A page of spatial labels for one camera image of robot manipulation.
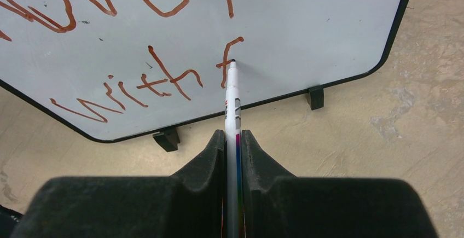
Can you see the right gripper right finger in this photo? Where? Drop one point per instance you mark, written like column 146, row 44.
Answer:
column 280, row 204

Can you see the white whiteboard marker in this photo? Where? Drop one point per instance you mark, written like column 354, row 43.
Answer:
column 234, row 221

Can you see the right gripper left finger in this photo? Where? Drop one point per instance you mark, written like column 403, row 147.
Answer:
column 187, row 203

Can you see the black-framed whiteboard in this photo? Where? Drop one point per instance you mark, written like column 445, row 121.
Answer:
column 118, row 69

